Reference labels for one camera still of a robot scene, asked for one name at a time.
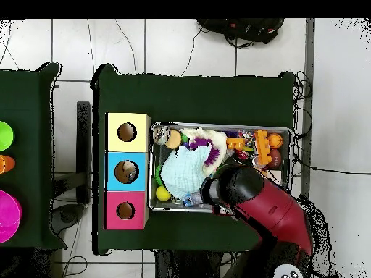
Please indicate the cream knitted cloth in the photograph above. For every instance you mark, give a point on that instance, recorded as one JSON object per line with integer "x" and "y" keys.
{"x": 220, "y": 142}

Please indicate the mint green waffle cloth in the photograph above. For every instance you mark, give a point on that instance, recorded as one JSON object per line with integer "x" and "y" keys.
{"x": 182, "y": 173}

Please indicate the long orange building block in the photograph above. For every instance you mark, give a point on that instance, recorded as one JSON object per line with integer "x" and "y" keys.
{"x": 262, "y": 147}

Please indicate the dark green table cloth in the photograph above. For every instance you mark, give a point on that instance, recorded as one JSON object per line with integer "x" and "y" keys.
{"x": 188, "y": 98}
{"x": 23, "y": 101}

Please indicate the black upright panel on stand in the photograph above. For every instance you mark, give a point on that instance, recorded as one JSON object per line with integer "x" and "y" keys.
{"x": 84, "y": 144}

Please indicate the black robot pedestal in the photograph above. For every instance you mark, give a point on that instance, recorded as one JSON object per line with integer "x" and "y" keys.
{"x": 188, "y": 266}

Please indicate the crushed clear plastic bottle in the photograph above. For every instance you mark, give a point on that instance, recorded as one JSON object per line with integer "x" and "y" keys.
{"x": 192, "y": 199}

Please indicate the green plastic cup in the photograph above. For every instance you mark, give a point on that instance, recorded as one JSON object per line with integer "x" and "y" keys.
{"x": 5, "y": 136}

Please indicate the small orange basketball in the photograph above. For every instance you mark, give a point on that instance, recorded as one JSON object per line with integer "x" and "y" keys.
{"x": 275, "y": 140}

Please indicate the black backpack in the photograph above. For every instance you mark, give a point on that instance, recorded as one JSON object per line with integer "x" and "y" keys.
{"x": 243, "y": 29}

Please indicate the wooden box with three holes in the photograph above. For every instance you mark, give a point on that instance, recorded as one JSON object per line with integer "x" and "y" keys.
{"x": 113, "y": 136}

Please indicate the yellow ball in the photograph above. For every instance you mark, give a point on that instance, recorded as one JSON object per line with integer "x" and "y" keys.
{"x": 163, "y": 193}

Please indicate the magenta plastic bowl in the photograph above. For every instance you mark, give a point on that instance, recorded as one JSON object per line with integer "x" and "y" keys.
{"x": 8, "y": 217}

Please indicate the orange plastic cone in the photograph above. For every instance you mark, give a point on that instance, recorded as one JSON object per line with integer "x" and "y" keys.
{"x": 6, "y": 164}

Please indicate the purple spiky monster toy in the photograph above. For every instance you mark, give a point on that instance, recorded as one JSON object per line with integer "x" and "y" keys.
{"x": 200, "y": 142}

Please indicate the short orange building block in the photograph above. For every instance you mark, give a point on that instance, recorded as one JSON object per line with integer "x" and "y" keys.
{"x": 235, "y": 143}

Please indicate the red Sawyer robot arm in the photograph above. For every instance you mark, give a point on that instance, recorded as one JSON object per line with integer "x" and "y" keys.
{"x": 269, "y": 211}

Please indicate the green spiky rubber ball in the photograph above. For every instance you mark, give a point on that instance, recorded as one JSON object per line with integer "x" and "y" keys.
{"x": 158, "y": 175}

